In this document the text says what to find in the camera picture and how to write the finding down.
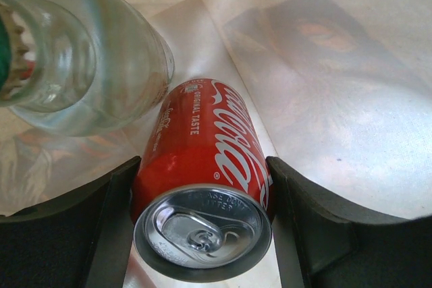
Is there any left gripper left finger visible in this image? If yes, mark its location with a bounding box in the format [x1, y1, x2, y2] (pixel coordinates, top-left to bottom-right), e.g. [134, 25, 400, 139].
[1, 156, 140, 287]

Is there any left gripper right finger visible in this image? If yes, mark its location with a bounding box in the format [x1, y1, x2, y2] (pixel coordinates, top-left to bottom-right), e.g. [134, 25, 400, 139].
[267, 156, 431, 287]

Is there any red cola can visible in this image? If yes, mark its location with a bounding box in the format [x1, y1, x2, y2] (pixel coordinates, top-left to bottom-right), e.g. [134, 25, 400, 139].
[131, 78, 274, 283]

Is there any clear glass bottle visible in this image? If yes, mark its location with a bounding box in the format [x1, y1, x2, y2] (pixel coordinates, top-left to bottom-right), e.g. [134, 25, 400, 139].
[1, 0, 175, 137]

